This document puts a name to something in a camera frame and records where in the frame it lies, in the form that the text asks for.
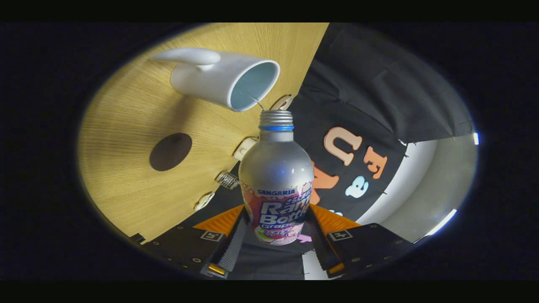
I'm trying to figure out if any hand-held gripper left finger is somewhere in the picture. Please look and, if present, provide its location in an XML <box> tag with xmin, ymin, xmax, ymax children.
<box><xmin>143</xmin><ymin>205</ymin><xmax>249</xmax><ymax>279</ymax></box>

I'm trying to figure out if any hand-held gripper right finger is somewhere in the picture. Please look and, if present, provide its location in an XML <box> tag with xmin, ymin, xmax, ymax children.
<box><xmin>304</xmin><ymin>205</ymin><xmax>415</xmax><ymax>276</ymax></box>

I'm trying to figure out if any silver juice bottle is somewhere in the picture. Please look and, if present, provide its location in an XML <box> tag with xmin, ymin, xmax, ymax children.
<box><xmin>238</xmin><ymin>110</ymin><xmax>314</xmax><ymax>245</ymax></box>

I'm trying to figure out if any dark brown round coaster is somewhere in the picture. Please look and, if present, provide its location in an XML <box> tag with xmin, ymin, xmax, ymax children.
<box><xmin>149</xmin><ymin>133</ymin><xmax>193</xmax><ymax>172</ymax></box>

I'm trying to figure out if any white cup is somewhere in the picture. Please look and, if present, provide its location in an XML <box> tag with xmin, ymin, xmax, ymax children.
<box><xmin>150</xmin><ymin>48</ymin><xmax>280</xmax><ymax>112</ymax></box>

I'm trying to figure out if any white divided tray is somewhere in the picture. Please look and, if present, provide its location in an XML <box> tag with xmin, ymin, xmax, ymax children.
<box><xmin>194</xmin><ymin>192</ymin><xmax>215</xmax><ymax>212</ymax></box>

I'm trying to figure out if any white toaster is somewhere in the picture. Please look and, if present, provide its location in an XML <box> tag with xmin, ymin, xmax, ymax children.
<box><xmin>234</xmin><ymin>137</ymin><xmax>258</xmax><ymax>161</ymax></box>

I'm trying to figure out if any small pink plate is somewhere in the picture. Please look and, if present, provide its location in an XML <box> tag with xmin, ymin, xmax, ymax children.
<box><xmin>269</xmin><ymin>95</ymin><xmax>294</xmax><ymax>111</ymax></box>

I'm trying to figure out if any wooden table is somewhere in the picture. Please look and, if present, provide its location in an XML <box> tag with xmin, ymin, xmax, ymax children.
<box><xmin>78</xmin><ymin>23</ymin><xmax>330</xmax><ymax>244</ymax></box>

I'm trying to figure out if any black backdrop cloth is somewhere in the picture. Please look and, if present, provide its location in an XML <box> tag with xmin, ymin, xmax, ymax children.
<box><xmin>181</xmin><ymin>23</ymin><xmax>474</xmax><ymax>280</ymax></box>

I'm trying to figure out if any metal wire basket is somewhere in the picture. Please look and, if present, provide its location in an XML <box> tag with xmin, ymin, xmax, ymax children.
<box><xmin>216</xmin><ymin>170</ymin><xmax>240</xmax><ymax>190</ymax></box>

